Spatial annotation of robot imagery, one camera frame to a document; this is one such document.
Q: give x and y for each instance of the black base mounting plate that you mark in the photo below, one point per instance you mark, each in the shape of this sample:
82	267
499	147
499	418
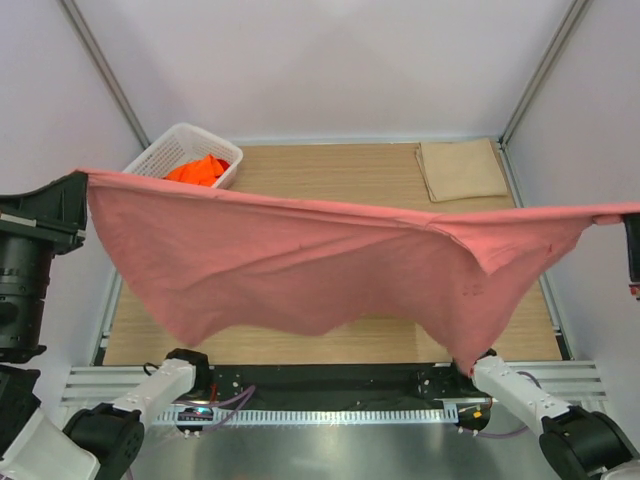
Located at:
343	387

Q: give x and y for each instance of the white plastic laundry basket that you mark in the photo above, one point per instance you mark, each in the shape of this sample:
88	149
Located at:
185	143

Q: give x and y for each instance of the folded beige t shirt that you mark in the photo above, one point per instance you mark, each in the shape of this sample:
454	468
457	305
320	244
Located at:
460	170

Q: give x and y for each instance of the left aluminium frame post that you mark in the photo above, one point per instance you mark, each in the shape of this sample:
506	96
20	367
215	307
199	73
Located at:
83	32

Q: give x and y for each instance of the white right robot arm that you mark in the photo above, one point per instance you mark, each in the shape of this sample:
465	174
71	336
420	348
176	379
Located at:
550	415

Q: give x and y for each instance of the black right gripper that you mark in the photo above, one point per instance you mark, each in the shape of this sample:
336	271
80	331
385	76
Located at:
632	225

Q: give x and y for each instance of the orange t shirt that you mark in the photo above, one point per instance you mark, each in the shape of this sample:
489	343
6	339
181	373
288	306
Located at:
203	172

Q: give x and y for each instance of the white slotted cable duct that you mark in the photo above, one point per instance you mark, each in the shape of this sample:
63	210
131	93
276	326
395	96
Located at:
251	418

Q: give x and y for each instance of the aluminium frame post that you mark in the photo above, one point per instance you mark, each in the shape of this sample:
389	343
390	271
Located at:
83	32
559	41

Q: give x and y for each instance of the pink t shirt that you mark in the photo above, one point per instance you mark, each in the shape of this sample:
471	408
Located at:
202	260

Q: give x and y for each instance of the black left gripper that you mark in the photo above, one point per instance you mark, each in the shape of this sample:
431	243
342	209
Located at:
57	208

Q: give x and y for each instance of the right aluminium frame post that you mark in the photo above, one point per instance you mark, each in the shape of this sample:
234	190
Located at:
559	41

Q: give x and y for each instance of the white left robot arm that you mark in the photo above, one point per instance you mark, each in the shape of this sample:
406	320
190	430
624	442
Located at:
97	443

